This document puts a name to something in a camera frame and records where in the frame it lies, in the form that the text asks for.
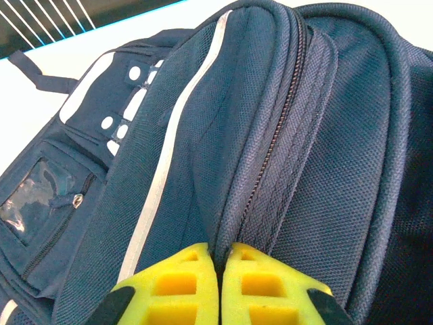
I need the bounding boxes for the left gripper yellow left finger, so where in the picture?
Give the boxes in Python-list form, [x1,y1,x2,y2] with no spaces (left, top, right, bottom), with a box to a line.
[86,242,221,325]

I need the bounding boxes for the navy blue backpack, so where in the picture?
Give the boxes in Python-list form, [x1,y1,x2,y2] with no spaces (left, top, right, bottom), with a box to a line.
[0,0,433,325]

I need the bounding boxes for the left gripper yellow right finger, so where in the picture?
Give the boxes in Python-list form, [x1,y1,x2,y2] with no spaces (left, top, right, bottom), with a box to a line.
[221,242,352,325]

